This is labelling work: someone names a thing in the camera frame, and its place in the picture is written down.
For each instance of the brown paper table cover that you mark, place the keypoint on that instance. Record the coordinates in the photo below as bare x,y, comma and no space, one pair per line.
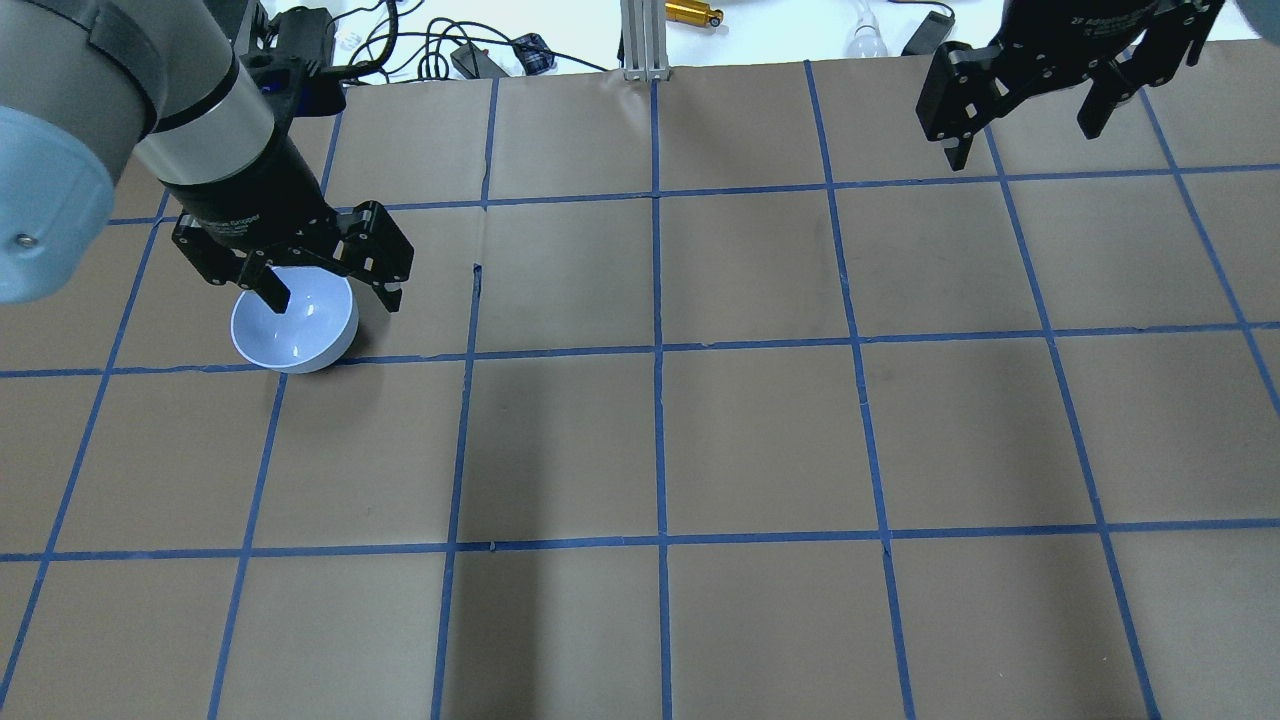
722,400

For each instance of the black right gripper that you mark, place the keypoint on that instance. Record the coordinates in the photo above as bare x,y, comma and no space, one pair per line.
1072,28

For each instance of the blue bowl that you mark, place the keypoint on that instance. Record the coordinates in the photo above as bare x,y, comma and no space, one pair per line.
318,326

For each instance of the aluminium frame post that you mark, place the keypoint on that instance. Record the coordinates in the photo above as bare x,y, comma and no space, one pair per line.
644,46

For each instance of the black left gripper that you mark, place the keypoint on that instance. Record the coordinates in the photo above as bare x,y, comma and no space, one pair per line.
252,196

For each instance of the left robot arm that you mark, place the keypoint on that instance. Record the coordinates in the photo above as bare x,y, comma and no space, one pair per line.
89,85

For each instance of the gold metal cylinder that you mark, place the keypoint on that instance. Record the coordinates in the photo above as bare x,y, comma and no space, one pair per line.
694,13

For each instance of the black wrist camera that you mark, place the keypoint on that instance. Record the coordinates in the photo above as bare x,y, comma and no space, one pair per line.
287,58

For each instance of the black power adapter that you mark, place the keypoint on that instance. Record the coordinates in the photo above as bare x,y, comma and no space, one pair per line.
929,35

